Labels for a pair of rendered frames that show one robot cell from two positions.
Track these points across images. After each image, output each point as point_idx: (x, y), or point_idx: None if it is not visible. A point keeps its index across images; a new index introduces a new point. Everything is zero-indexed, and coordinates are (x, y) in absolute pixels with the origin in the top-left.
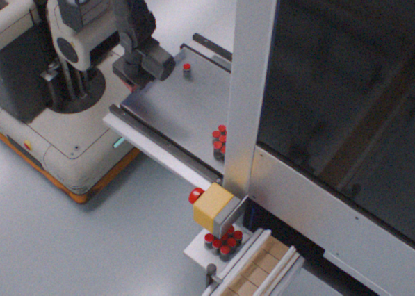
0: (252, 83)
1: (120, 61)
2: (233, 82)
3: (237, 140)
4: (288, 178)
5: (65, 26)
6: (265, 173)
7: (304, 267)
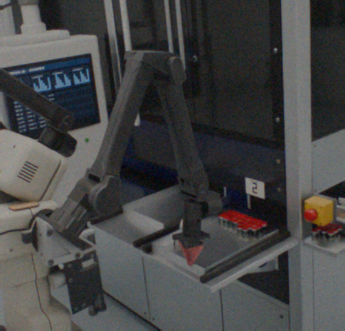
0: (307, 95)
1: (182, 238)
2: (300, 105)
3: (304, 150)
4: (326, 146)
5: (65, 326)
6: (317, 158)
7: None
